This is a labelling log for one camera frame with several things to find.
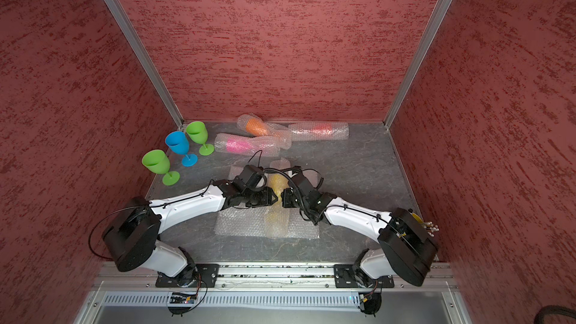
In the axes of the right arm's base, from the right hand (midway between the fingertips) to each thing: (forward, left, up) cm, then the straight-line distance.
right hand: (282, 199), depth 85 cm
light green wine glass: (+12, +49, +9) cm, 51 cm away
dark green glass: (+28, +37, +9) cm, 47 cm away
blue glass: (+23, +44, +9) cm, 50 cm away
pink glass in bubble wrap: (+26, +7, +1) cm, 27 cm away
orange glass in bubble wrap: (+40, +15, 0) cm, 42 cm away
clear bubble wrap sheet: (-6, +13, -6) cm, 16 cm away
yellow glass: (-8, +1, +4) cm, 9 cm away
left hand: (-1, +4, -1) cm, 4 cm away
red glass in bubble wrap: (+35, -17, 0) cm, 40 cm away
